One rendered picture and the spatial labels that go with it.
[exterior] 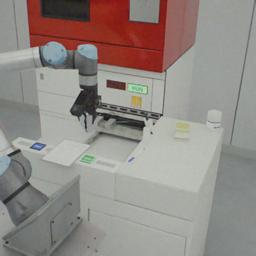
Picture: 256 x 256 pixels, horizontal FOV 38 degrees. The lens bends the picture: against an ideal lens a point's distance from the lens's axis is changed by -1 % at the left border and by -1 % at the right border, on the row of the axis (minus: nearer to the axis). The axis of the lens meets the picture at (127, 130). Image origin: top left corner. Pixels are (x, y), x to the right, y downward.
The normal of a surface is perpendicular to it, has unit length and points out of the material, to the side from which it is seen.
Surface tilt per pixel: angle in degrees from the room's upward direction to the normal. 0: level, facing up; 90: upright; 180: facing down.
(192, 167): 0
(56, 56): 64
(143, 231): 90
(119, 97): 90
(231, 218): 0
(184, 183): 0
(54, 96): 90
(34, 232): 90
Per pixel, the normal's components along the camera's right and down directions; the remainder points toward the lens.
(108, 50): -0.38, 0.41
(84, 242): 0.03, -0.89
